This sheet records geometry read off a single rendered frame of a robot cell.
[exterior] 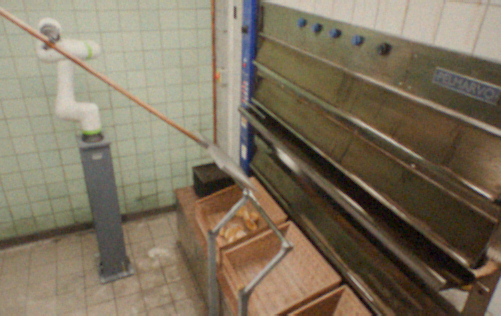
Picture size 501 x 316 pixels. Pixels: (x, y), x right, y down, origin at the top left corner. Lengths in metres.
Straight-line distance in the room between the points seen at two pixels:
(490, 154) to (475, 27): 0.39
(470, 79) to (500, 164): 0.28
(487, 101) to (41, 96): 2.98
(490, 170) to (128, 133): 2.88
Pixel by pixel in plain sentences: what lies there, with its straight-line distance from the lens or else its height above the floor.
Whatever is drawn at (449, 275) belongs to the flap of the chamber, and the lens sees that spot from 1.60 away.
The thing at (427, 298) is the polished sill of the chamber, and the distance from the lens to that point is 1.82.
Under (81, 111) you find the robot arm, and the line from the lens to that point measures 2.81.
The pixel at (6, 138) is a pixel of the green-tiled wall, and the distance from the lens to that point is 3.64.
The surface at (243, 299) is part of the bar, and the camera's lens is 1.98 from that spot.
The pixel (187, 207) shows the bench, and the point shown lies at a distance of 3.17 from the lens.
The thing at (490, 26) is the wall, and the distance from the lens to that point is 1.43.
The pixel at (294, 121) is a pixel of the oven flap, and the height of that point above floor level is 1.50.
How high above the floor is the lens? 2.38
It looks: 28 degrees down
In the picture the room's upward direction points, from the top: 2 degrees clockwise
